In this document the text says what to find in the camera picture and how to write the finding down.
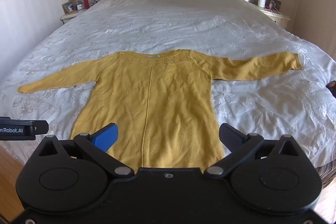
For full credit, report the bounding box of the yellow knit sweater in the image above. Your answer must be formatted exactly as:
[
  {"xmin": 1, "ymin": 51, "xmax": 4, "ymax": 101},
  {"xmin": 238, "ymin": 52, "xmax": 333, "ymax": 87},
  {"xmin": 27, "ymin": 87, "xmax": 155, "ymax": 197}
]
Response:
[{"xmin": 17, "ymin": 49, "xmax": 302, "ymax": 173}]

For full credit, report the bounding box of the cream nightstand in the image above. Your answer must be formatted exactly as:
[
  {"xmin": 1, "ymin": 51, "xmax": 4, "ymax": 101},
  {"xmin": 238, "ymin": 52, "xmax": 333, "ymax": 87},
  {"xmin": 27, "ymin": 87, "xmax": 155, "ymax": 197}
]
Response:
[
  {"xmin": 60, "ymin": 7, "xmax": 88, "ymax": 25},
  {"xmin": 259, "ymin": 6, "xmax": 291, "ymax": 29}
]

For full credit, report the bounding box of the bed with white floral bedspread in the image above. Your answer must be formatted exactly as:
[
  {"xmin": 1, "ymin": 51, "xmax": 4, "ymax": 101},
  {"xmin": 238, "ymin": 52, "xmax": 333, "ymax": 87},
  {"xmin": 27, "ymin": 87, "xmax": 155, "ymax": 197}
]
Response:
[{"xmin": 0, "ymin": 0, "xmax": 336, "ymax": 169}]

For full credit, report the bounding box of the wooden photo frame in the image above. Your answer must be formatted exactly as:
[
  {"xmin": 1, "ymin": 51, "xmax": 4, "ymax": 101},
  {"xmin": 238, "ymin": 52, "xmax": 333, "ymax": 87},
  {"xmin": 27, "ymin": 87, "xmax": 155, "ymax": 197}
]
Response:
[{"xmin": 62, "ymin": 1, "xmax": 79, "ymax": 14}]

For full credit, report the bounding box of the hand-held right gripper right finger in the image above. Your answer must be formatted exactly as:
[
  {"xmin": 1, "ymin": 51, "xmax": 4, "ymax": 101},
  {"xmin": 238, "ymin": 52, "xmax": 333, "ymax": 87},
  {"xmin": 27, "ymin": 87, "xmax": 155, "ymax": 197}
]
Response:
[{"xmin": 205, "ymin": 123, "xmax": 300, "ymax": 179}]

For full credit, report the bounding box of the dark object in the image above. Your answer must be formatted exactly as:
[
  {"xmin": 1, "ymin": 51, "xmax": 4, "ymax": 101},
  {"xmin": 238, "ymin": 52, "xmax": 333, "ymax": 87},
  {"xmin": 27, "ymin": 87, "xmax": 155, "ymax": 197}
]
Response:
[{"xmin": 325, "ymin": 81, "xmax": 336, "ymax": 96}]

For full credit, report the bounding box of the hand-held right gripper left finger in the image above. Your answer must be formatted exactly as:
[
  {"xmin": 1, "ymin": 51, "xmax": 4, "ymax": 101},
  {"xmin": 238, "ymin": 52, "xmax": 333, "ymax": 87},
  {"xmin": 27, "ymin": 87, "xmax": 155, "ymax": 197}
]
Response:
[{"xmin": 39, "ymin": 123, "xmax": 134, "ymax": 179}]

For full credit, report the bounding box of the dark photo frame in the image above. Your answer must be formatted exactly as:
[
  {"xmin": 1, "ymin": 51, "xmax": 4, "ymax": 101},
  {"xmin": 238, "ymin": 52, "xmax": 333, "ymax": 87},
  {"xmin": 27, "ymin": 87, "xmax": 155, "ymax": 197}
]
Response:
[{"xmin": 266, "ymin": 0, "xmax": 282, "ymax": 11}]

